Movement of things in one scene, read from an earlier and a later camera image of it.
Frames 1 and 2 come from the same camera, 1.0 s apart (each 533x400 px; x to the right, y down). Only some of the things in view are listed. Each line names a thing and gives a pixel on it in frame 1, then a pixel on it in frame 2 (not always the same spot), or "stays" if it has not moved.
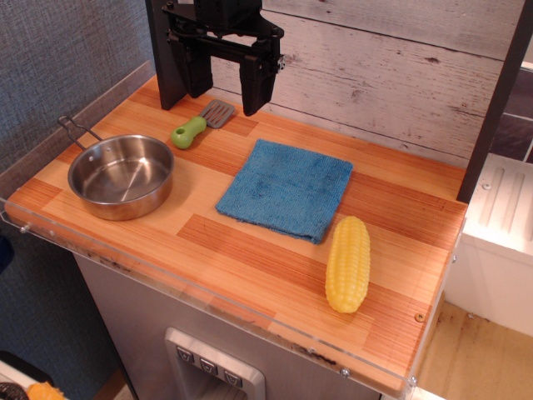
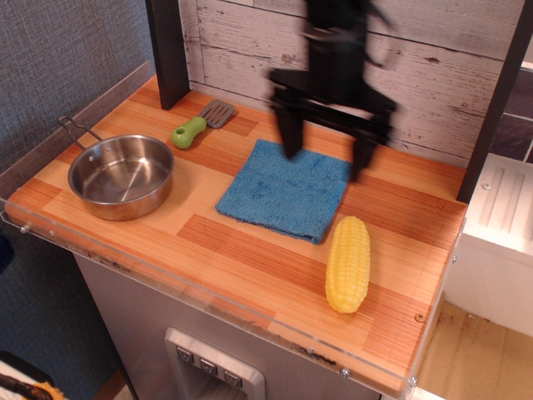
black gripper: (228, 28) → (333, 92)
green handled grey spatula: (214, 114) stays
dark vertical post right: (498, 101) stays
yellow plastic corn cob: (348, 264) stays
